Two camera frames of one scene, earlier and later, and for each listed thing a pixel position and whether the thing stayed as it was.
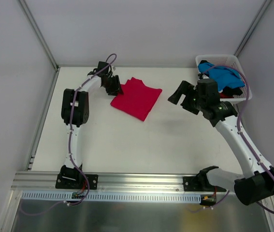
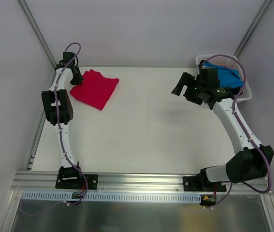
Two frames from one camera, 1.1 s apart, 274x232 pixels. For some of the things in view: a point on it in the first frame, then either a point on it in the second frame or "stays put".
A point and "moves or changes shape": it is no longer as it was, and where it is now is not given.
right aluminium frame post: x=252 y=28 stays put
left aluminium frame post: x=39 y=33 stays put
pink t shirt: x=136 y=99 moves or changes shape
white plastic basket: x=230 y=60 stays put
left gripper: x=114 y=85 -> x=76 y=79
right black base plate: x=194 y=183 stays put
